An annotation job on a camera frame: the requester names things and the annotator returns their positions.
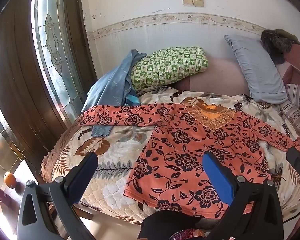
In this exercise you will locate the leaf print blanket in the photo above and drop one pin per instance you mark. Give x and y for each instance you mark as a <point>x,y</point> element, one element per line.
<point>120,140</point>

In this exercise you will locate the person's floral clothing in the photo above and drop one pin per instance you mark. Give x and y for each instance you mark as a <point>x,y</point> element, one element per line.
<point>187,236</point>

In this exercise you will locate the teal striped knit sweater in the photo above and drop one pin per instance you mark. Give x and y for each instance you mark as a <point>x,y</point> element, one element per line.
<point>133,100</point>

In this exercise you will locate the orange floral shirt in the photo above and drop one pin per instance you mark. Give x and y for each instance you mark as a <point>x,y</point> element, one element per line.
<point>180,155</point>

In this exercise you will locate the blue grey garment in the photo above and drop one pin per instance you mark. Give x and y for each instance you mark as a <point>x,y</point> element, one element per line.
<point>112,85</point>

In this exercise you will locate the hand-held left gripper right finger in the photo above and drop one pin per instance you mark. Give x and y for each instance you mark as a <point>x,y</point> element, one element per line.
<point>217,177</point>

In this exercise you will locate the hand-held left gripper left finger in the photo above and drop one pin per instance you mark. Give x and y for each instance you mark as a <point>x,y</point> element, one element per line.
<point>82,177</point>

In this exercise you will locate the pink quilted sofa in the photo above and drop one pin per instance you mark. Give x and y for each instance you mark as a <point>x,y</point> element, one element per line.
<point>215,77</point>

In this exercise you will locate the wooden door with stained glass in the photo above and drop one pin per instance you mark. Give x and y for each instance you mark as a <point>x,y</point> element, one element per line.
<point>20,67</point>

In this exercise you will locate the grey blue pillow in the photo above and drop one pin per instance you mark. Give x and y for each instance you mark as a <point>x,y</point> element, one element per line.
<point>257,72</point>

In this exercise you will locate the orange fruit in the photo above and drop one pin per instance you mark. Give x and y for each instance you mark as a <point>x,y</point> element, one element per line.
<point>9,180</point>

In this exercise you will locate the green checked pillow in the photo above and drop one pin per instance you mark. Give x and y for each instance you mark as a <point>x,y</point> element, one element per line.
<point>170,65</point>

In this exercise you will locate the striped floral cushion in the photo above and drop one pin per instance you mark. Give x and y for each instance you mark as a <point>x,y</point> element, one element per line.
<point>298,100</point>

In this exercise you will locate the beige wall switch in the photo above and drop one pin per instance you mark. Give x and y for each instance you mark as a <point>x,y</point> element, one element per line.
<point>187,1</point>
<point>198,2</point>

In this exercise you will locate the dark furry cushion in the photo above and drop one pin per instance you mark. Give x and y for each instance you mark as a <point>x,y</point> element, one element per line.
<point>275,45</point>

